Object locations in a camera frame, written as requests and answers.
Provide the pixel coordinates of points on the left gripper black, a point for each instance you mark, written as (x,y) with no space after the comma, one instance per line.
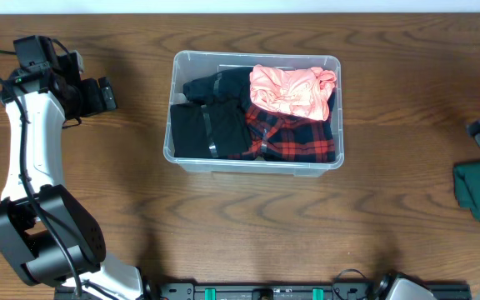
(93,102)

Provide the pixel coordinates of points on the black banded cloth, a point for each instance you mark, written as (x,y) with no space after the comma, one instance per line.
(209,131)
(232,85)

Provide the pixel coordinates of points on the red navy plaid shirt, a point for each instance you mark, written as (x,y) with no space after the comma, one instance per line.
(285,138)

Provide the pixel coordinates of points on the pink garment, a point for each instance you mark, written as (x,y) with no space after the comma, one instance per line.
(302,93)

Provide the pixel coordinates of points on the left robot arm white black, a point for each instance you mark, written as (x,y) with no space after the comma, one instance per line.
(46,235)

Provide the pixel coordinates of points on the clear plastic storage bin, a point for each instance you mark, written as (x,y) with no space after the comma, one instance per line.
(190,65)

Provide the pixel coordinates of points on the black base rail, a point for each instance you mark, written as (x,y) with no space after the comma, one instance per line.
(340,290)

